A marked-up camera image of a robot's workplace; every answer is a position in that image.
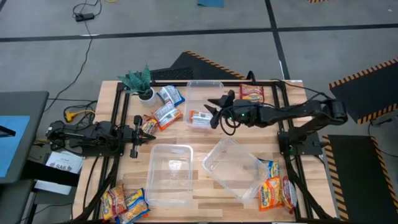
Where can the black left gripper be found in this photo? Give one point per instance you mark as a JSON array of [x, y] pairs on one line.
[[136, 137]]

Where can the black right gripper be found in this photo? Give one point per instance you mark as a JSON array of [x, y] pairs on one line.
[[237, 112]]

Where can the orange Maruchan ramen pack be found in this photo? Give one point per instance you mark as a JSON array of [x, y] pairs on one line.
[[200, 119], [270, 193], [166, 115]]

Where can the clear plastic bin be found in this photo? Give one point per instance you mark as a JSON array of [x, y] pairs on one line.
[[233, 168], [169, 174], [202, 93]]

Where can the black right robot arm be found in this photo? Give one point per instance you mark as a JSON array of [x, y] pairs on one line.
[[311, 113]]

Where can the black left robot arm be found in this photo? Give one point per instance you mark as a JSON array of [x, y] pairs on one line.
[[93, 133]]

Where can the black hazard-striped floor mat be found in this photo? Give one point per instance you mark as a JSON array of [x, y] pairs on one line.
[[317, 1], [367, 93], [199, 67], [357, 174]]

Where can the green plant in white pot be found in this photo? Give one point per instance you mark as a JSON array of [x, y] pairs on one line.
[[141, 85]]

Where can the yellow power plug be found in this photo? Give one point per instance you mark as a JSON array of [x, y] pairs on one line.
[[70, 116]]

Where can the white printed paper sign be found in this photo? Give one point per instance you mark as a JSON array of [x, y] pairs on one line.
[[64, 161]]

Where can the blue floor mat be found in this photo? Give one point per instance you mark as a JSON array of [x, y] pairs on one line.
[[211, 3]]

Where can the white blank paper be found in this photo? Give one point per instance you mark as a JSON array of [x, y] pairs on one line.
[[53, 187]]

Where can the grey side table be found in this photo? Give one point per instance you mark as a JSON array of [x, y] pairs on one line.
[[34, 105]]

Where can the blue sheet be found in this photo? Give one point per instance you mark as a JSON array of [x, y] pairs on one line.
[[12, 146]]

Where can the black power adapter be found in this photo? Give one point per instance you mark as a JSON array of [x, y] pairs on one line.
[[84, 16]]

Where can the grey metal stand base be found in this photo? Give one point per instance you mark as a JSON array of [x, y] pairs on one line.
[[385, 119]]

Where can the black aluminium rig frame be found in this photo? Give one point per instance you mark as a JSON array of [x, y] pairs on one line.
[[231, 83]]

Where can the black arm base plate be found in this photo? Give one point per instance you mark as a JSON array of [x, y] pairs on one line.
[[311, 149], [93, 152]]

